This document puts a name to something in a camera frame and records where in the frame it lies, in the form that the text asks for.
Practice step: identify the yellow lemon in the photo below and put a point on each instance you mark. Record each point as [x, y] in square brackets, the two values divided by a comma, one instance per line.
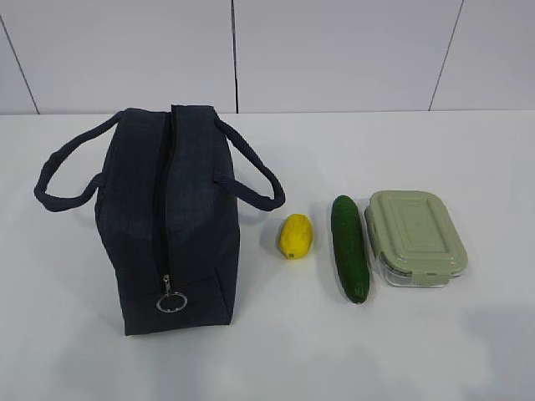
[296, 237]

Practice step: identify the green cucumber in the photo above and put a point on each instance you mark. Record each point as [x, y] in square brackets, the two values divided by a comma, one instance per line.
[349, 249]

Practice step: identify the dark navy lunch bag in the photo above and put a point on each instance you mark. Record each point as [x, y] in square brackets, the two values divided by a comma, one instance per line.
[166, 212]

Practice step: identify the glass container green lid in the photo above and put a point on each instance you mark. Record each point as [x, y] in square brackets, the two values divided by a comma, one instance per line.
[413, 240]

